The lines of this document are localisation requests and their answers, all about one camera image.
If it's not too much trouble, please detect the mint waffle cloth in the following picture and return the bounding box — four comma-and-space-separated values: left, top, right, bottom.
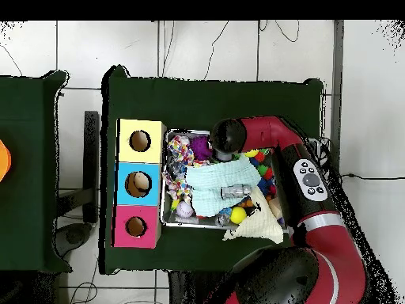
185, 156, 263, 218

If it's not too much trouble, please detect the black cable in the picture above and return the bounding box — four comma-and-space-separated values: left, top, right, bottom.
341, 173, 405, 181

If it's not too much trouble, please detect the shallow clear mesh bin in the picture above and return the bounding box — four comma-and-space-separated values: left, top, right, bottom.
160, 128, 319, 230

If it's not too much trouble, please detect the silver toy camera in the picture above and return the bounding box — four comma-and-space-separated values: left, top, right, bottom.
220, 183, 253, 200

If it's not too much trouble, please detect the purple spiky ball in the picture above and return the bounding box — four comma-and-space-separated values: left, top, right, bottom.
189, 135, 214, 162

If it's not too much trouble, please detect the cream waffle cloth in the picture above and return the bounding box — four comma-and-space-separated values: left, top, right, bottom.
221, 186, 285, 245

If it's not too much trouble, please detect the colourful confetti print packet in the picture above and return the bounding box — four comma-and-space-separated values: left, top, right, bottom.
162, 134, 197, 200

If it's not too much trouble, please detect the dark green tablecloth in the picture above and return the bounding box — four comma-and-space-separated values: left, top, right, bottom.
99, 65, 325, 276
0, 70, 72, 274

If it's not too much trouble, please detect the wooden box with three holes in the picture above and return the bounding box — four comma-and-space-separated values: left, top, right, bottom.
112, 118, 168, 249

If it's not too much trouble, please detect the orange round object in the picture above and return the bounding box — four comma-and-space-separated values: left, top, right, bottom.
0, 139, 13, 183

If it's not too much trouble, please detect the dark grey floor base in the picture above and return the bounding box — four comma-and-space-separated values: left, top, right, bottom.
55, 222, 93, 257

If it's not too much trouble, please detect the white baseball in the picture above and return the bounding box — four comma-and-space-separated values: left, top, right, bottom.
176, 200, 195, 219

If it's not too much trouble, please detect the black pedestal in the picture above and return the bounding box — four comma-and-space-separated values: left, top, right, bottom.
167, 270, 229, 304

